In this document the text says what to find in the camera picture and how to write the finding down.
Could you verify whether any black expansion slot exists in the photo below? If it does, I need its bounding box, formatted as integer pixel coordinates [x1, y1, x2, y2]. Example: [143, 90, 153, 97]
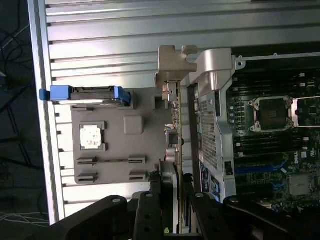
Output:
[236, 156, 283, 166]
[236, 188, 275, 200]
[236, 181, 275, 192]

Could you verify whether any green motherboard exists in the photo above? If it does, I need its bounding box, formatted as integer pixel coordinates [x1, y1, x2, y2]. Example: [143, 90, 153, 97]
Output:
[226, 72, 320, 213]

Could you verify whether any blue expansion slot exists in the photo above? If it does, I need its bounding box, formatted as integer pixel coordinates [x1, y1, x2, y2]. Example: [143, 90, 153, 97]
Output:
[234, 162, 287, 176]

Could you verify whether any black open PC case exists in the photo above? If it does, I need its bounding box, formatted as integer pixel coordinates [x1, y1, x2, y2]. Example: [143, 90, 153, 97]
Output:
[187, 46, 320, 213]

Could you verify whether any grey plastic parts rack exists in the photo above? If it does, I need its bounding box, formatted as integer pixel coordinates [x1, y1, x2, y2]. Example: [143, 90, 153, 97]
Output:
[70, 87, 183, 186]

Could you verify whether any black RAM slot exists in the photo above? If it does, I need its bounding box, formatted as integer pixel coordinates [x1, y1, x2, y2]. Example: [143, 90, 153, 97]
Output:
[233, 133, 307, 142]
[232, 72, 320, 83]
[233, 139, 307, 148]
[232, 82, 320, 94]

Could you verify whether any silver CPU chip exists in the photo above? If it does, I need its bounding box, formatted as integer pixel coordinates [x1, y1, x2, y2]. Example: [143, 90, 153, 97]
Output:
[79, 125, 103, 148]

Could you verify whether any silver chipset heatsink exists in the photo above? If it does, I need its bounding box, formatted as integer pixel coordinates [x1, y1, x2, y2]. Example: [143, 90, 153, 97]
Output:
[288, 173, 313, 197]

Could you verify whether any CPU socket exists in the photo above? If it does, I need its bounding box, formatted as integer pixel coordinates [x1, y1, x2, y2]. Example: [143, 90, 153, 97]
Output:
[248, 96, 296, 133]

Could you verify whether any white floor cable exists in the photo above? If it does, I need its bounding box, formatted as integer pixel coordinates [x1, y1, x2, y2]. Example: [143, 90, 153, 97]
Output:
[0, 211, 50, 228]

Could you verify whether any grey plastic case handle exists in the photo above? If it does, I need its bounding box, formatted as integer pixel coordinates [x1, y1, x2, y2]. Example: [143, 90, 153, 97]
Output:
[189, 48, 236, 91]

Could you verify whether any hard disk with blue bracket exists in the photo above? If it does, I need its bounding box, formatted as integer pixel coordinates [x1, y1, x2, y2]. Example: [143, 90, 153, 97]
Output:
[39, 84, 132, 107]

